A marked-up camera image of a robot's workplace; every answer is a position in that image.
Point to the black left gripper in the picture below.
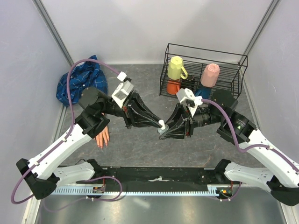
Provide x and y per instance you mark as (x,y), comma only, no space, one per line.
(134,101)

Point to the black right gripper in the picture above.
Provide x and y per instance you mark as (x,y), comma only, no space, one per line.
(182,122)

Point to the white nail polish cap brush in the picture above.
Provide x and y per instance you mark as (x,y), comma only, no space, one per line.
(161,122)

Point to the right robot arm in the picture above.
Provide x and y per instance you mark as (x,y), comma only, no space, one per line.
(281,174)

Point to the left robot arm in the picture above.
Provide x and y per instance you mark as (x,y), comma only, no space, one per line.
(43,173)

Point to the orange mug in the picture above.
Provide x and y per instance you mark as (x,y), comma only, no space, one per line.
(173,86)

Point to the mannequin hand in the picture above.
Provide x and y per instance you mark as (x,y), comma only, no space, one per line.
(102,139)

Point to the blue mug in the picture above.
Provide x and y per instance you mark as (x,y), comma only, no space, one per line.
(204,92)

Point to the black mug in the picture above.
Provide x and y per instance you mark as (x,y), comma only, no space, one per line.
(188,83)

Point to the yellow faceted mug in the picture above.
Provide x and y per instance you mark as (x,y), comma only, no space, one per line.
(176,69)

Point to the pink faceted mug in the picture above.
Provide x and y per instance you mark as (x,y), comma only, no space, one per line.
(210,75)

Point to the blue plaid shirt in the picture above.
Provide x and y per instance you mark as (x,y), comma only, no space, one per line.
(88,74)

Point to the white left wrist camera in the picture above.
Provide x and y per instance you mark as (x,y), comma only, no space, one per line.
(122,91)

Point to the black wire rack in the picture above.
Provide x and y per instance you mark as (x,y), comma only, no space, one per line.
(232,67)

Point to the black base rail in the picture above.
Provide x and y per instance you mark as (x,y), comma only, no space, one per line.
(167,178)

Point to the light blue cable duct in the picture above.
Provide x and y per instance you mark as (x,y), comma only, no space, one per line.
(90,190)

